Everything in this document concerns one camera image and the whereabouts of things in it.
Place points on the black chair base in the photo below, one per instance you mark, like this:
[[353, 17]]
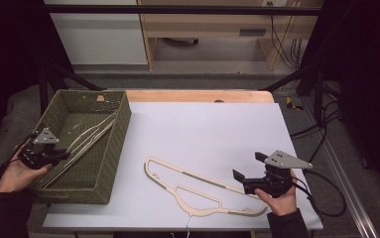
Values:
[[181, 41]]

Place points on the aluminium rail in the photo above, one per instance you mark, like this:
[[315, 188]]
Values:
[[346, 185]]

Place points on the black horizontal frame bar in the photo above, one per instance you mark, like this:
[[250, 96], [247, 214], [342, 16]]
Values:
[[177, 10]]

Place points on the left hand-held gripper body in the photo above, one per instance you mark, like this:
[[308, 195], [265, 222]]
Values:
[[37, 155]]

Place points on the white sheet board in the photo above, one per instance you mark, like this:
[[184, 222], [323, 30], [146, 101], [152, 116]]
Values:
[[204, 132]]

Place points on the white cabinet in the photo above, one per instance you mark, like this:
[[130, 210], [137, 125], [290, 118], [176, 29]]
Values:
[[101, 36]]

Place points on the black curtain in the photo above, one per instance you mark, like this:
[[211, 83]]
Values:
[[366, 66], [9, 49]]

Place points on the black frame strut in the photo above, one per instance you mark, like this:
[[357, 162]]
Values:
[[68, 77], [293, 77]]

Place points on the green woven basket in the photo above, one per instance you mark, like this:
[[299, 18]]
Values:
[[88, 165]]

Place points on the light wooden desk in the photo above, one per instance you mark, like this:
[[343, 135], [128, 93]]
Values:
[[207, 23]]

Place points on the beige wooden clothes hanger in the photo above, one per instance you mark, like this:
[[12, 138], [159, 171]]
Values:
[[194, 175], [91, 137]]

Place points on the person's left hand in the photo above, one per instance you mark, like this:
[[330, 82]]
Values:
[[15, 177]]

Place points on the yellow and black tool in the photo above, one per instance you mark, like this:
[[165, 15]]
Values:
[[290, 103]]

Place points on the person's right hand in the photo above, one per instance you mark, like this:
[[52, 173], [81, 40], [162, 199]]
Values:
[[283, 205]]

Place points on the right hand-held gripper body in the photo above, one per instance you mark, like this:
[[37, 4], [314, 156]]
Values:
[[285, 160]]

